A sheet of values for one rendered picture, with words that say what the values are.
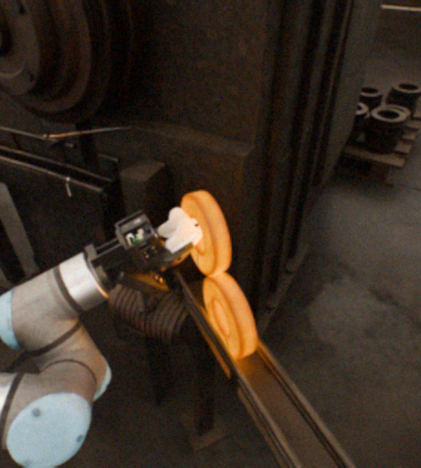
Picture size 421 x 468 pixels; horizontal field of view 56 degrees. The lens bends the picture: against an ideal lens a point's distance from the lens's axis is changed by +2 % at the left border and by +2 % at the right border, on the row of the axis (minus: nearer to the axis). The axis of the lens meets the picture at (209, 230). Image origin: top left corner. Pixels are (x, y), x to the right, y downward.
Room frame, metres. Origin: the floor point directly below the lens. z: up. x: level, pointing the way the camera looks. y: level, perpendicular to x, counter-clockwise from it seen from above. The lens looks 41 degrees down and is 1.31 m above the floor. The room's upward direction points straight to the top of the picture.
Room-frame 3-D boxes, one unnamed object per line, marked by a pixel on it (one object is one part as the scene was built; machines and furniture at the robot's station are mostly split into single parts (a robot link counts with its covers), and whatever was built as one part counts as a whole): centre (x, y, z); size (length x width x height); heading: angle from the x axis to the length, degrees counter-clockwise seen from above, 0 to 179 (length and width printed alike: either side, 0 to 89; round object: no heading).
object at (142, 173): (0.83, 0.16, 0.68); 0.11 x 0.08 x 0.24; 151
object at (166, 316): (0.65, 0.15, 0.27); 0.22 x 0.13 x 0.53; 61
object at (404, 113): (2.55, -0.76, 0.22); 1.20 x 0.81 x 0.44; 59
